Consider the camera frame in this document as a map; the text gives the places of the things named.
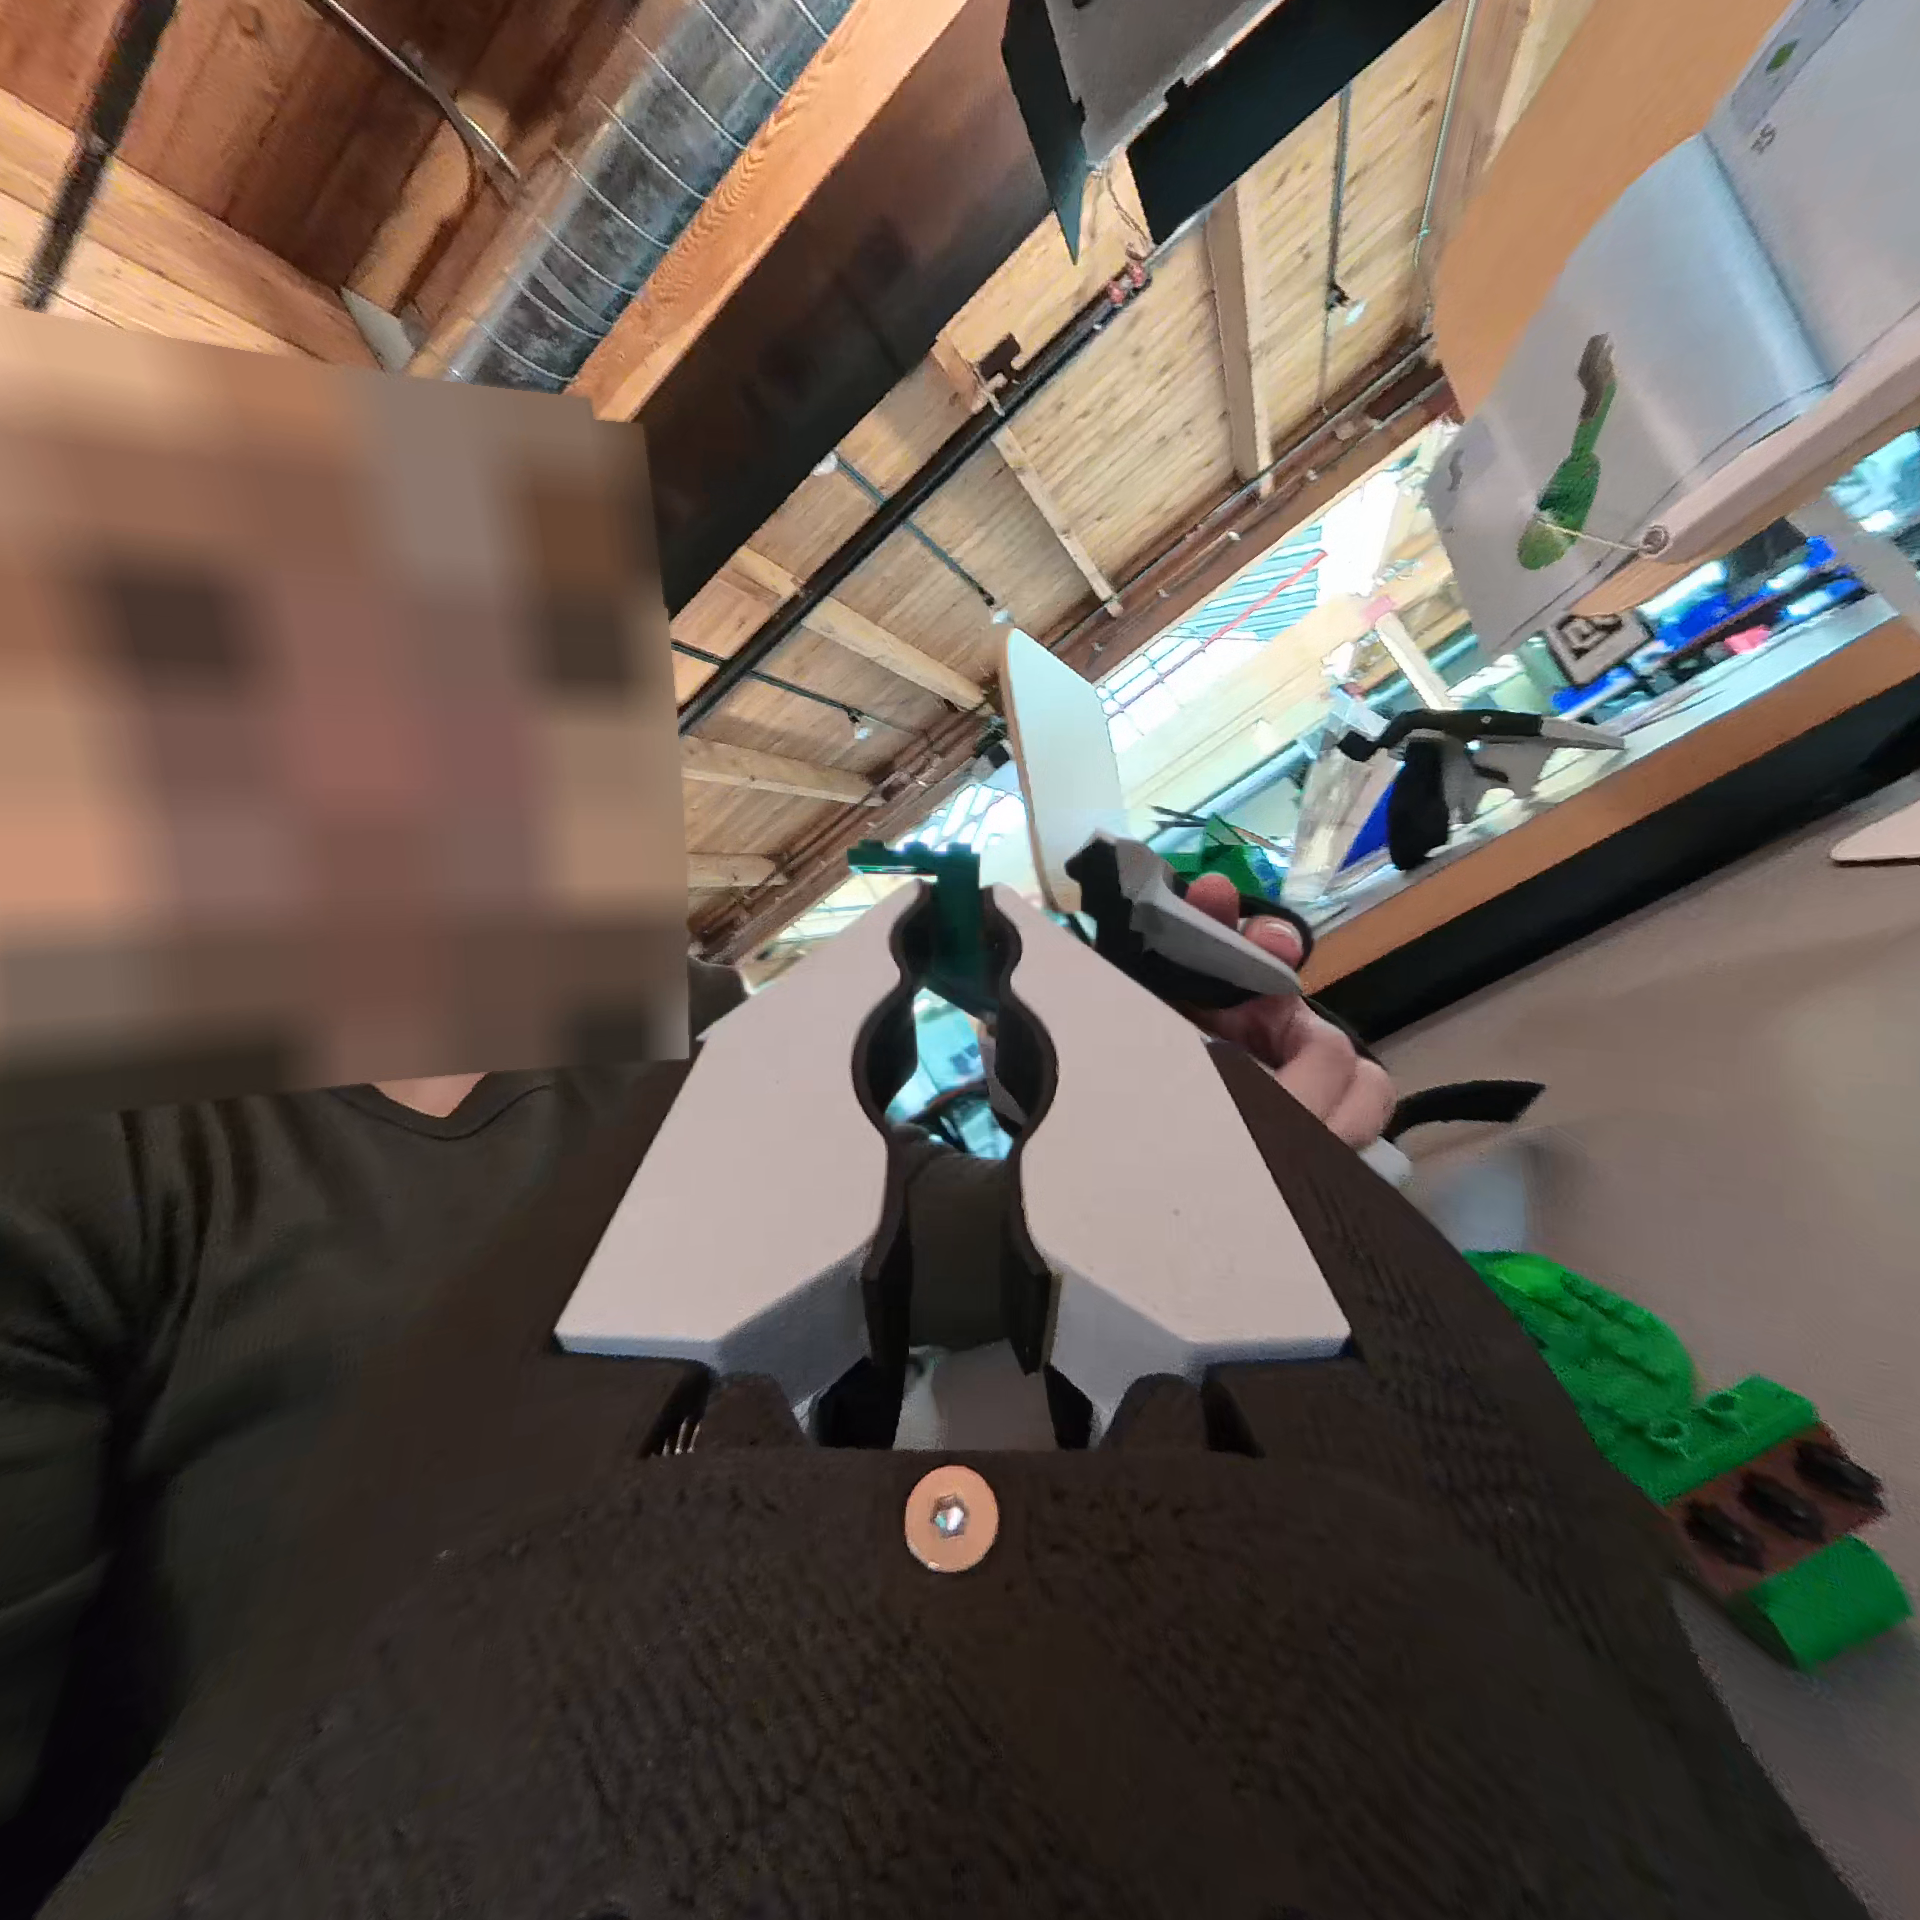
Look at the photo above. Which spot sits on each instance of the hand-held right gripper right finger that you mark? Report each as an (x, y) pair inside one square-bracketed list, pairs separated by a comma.
[(1185, 1200)]

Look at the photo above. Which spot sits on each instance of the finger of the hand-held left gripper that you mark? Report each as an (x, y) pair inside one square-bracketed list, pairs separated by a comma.
[(1215, 953), (1119, 902)]

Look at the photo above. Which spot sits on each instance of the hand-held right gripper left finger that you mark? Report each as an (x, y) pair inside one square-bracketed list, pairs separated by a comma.
[(735, 1200)]

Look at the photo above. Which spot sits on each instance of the dark green brick assembly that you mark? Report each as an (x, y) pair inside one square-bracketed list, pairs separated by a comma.
[(953, 923)]

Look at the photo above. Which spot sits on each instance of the green brick model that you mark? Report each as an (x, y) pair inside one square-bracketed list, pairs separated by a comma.
[(1590, 1350)]

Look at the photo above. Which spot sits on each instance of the brown and green brick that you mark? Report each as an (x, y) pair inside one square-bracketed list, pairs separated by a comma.
[(1771, 1531)]

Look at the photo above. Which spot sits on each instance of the light blue instruction booklet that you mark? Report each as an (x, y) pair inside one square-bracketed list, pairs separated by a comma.
[(1651, 300)]

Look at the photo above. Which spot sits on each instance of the wood edged office desk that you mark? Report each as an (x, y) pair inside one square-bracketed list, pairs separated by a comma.
[(1725, 734)]

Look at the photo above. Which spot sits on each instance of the person's left hand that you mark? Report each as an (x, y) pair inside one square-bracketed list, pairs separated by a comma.
[(1320, 1079)]

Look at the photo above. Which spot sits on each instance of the white flat board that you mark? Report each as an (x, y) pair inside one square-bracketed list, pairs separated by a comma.
[(1060, 751)]

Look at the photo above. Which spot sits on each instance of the spare black hand-held gripper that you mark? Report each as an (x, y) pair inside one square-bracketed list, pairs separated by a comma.
[(1419, 797)]

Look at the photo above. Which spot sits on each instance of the black and white printed tag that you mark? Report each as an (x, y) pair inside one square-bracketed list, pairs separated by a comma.
[(1599, 643)]

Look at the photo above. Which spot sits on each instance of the person's dark shirt torso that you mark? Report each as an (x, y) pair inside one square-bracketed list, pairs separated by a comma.
[(149, 1350)]

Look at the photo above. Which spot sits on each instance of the black studio light panel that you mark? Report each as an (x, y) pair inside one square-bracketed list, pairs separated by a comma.
[(1230, 135)]

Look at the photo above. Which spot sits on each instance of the black ceiling pipe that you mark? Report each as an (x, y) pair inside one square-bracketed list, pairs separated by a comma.
[(91, 150)]

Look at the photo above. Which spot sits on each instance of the silver air duct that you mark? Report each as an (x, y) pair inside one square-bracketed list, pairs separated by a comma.
[(645, 182)]

